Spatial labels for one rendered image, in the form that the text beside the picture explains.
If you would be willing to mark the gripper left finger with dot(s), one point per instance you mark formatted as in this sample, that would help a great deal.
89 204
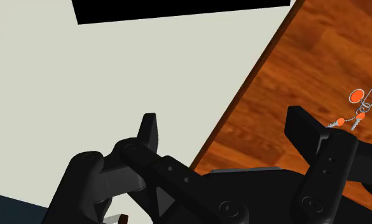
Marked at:
161 167

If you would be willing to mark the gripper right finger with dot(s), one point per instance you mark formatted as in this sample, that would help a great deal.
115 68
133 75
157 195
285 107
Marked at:
331 167

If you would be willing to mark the key bunch with orange tags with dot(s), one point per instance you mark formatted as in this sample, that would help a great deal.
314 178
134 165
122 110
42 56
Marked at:
356 96

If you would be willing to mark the brown wooden table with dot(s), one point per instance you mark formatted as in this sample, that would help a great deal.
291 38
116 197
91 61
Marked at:
297 68

